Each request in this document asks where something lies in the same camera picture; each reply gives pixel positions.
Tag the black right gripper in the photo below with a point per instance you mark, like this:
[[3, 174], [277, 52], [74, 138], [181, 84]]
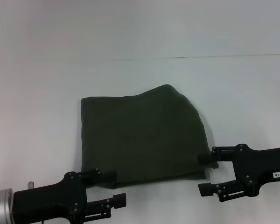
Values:
[[263, 168]]

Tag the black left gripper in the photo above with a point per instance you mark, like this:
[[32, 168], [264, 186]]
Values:
[[49, 200]]

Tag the dark green shirt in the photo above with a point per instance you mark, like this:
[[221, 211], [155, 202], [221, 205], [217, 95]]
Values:
[[142, 135]]

